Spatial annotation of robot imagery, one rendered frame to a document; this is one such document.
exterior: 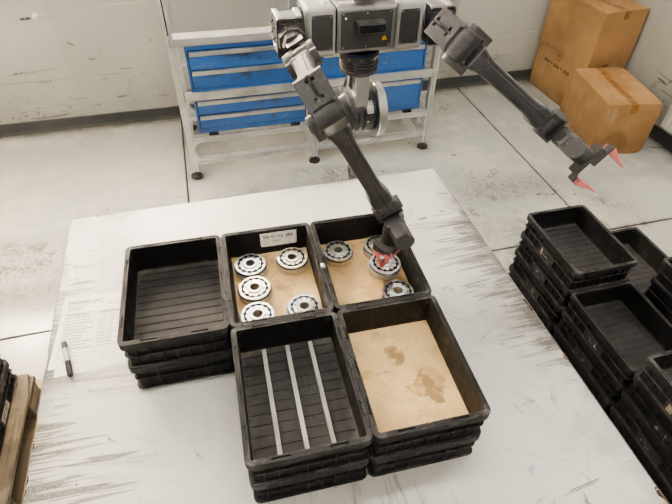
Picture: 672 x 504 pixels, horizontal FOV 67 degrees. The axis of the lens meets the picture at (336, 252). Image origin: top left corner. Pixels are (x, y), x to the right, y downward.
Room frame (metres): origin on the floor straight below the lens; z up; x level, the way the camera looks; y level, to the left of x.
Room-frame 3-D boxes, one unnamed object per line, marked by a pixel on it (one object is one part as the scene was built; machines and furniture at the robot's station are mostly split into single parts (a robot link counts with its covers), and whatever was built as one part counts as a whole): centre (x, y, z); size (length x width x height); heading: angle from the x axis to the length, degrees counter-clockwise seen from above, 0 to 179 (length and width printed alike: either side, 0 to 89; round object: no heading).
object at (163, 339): (1.03, 0.48, 0.92); 0.40 x 0.30 x 0.02; 14
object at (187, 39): (3.14, 0.18, 0.91); 1.70 x 0.10 x 0.05; 106
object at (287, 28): (1.56, 0.15, 1.45); 0.09 x 0.08 x 0.12; 106
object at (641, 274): (1.78, -1.45, 0.26); 0.40 x 0.30 x 0.23; 16
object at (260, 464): (0.71, 0.09, 0.92); 0.40 x 0.30 x 0.02; 14
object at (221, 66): (3.00, 0.56, 0.60); 0.72 x 0.03 x 0.56; 106
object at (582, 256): (1.67, -1.06, 0.37); 0.40 x 0.30 x 0.45; 16
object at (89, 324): (1.02, 0.80, 0.70); 0.33 x 0.23 x 0.01; 16
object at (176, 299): (1.03, 0.48, 0.87); 0.40 x 0.30 x 0.11; 14
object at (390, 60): (3.22, -0.21, 0.60); 0.72 x 0.03 x 0.56; 106
